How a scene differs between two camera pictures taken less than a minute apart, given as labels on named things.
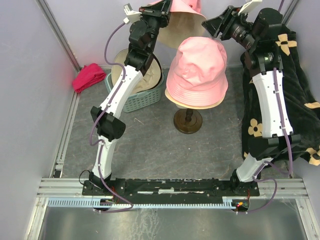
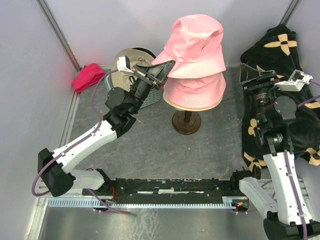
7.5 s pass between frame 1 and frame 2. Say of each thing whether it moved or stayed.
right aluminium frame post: stayed
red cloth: stayed
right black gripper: moved
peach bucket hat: moved
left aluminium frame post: stayed
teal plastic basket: stayed
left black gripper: moved
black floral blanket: stayed
